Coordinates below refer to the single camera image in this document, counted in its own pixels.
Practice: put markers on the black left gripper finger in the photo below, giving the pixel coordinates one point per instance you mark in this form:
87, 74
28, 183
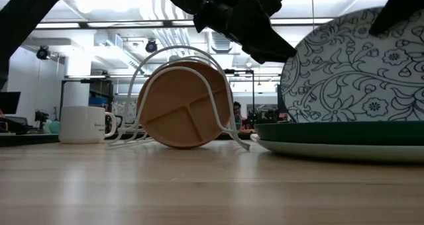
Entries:
268, 46

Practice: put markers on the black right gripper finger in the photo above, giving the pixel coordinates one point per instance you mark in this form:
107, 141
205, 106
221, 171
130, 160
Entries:
404, 3

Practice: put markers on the white blue floral plate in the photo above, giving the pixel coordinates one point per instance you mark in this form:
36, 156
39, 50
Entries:
348, 72

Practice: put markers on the dark green plate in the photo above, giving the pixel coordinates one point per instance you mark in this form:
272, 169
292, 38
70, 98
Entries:
331, 132

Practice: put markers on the brown divided plate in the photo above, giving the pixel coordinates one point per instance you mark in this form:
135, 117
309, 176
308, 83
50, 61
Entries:
179, 112

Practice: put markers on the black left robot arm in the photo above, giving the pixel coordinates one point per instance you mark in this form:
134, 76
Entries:
26, 13

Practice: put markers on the person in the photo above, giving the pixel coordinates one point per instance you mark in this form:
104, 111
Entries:
237, 109

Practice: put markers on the white round column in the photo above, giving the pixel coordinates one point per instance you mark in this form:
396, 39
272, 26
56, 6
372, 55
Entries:
77, 92

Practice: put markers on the white ceramic mug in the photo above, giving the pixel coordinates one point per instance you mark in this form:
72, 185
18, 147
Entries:
81, 125

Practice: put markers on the black laptop screen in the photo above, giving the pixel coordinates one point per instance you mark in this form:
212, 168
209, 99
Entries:
10, 102

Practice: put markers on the black ceiling camera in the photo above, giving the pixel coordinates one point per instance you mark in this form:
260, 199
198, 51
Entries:
43, 53
151, 47

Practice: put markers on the black table frame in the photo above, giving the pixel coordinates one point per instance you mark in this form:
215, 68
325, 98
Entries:
30, 139

